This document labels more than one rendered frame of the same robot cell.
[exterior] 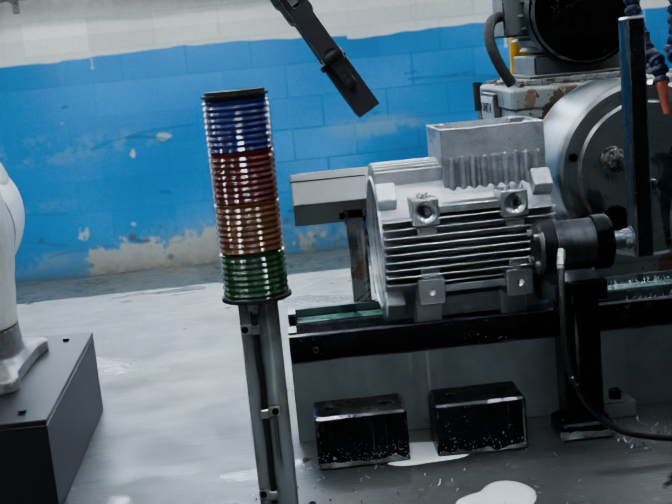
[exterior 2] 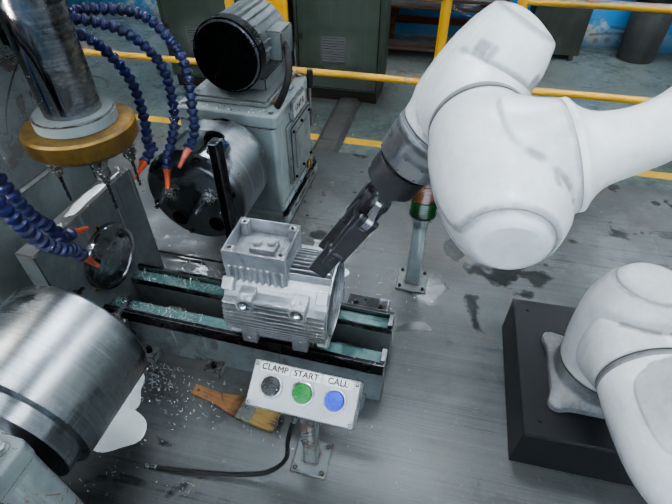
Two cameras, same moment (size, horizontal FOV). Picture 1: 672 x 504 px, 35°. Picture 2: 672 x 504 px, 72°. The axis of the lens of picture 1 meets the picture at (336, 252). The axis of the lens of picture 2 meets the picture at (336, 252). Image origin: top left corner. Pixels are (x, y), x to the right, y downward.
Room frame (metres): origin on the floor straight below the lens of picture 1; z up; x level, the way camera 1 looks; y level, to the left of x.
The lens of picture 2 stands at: (1.83, 0.12, 1.69)
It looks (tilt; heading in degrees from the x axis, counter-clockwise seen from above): 42 degrees down; 196
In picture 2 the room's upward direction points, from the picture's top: straight up
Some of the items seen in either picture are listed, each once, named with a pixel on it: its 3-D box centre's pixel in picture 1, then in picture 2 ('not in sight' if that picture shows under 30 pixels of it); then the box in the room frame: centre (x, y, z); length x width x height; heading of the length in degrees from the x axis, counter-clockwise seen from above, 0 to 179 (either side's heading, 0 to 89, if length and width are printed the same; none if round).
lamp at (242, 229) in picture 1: (249, 224); (426, 189); (0.95, 0.08, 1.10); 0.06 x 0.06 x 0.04
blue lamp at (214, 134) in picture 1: (237, 124); not in sight; (0.95, 0.08, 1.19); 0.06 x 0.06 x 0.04
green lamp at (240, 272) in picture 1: (254, 272); (424, 205); (0.95, 0.08, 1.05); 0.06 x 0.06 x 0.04
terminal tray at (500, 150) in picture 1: (484, 152); (263, 251); (1.26, -0.19, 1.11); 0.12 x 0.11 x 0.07; 93
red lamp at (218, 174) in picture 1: (243, 174); not in sight; (0.95, 0.08, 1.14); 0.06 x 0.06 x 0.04
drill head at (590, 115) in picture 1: (615, 160); (22, 406); (1.62, -0.44, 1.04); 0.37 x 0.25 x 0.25; 2
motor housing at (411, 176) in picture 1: (457, 233); (287, 289); (1.25, -0.15, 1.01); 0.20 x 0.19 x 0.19; 93
